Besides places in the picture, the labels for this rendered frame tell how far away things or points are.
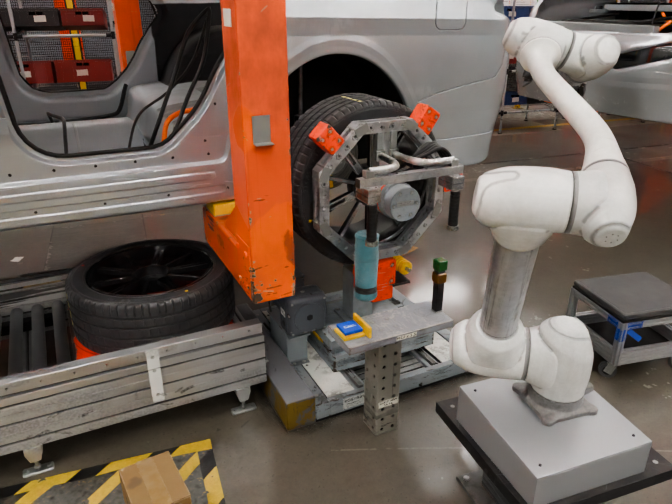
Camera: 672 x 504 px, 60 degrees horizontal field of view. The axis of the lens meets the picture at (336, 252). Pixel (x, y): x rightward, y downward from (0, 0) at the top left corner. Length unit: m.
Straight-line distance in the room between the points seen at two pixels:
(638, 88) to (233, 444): 3.41
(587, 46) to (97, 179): 1.71
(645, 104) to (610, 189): 3.20
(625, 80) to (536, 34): 2.83
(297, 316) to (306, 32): 1.14
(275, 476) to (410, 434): 0.54
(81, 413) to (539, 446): 1.50
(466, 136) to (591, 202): 1.80
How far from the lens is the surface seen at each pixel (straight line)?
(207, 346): 2.26
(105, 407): 2.28
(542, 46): 1.65
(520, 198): 1.24
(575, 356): 1.73
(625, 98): 4.50
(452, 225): 2.15
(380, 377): 2.17
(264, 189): 1.96
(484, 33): 2.98
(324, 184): 2.10
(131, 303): 2.26
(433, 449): 2.30
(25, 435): 2.31
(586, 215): 1.27
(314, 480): 2.16
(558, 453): 1.75
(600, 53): 1.69
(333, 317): 2.60
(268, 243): 2.03
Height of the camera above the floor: 1.52
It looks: 24 degrees down
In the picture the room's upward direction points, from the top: straight up
